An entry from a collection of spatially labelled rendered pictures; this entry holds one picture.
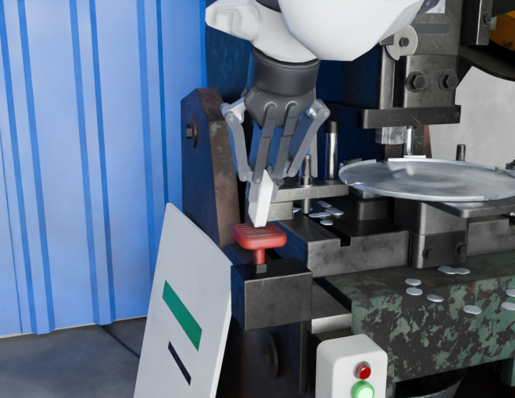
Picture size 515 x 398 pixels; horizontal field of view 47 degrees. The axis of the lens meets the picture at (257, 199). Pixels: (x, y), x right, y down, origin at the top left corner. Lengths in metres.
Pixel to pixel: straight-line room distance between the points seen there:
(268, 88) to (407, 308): 0.42
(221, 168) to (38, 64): 0.97
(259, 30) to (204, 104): 0.67
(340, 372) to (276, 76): 0.36
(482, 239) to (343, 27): 0.67
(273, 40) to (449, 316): 0.53
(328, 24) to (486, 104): 2.29
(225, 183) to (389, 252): 0.41
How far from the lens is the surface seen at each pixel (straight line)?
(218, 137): 1.22
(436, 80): 0.99
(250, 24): 0.61
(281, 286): 0.77
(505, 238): 1.10
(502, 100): 2.78
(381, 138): 1.06
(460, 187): 0.94
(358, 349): 0.76
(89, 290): 2.20
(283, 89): 0.62
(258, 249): 0.76
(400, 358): 0.94
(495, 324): 1.02
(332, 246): 0.91
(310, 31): 0.47
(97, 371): 1.99
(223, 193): 1.21
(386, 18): 0.45
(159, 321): 1.56
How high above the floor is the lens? 0.99
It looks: 15 degrees down
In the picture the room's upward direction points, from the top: straight up
